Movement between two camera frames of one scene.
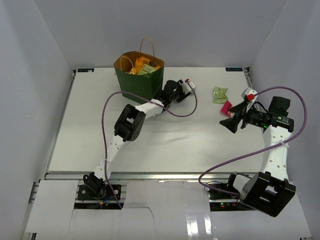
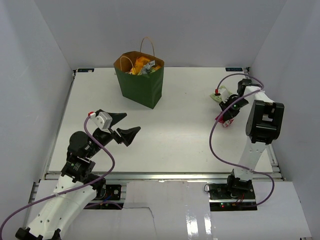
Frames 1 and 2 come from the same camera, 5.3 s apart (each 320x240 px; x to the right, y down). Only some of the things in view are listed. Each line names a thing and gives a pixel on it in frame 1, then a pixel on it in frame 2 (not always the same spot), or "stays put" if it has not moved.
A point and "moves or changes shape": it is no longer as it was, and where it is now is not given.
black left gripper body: x=179 y=95 -> x=104 y=137
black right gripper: x=232 y=123 -> x=229 y=114
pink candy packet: x=225 y=109 moves or changes shape
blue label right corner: x=234 y=69 stays put
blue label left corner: x=85 y=70 stays put
